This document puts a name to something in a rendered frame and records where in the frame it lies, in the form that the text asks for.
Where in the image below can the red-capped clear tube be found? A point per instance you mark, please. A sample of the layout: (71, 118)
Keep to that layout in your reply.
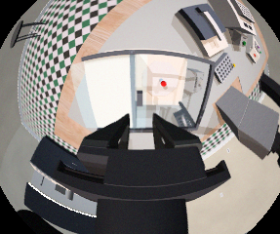
(163, 83)

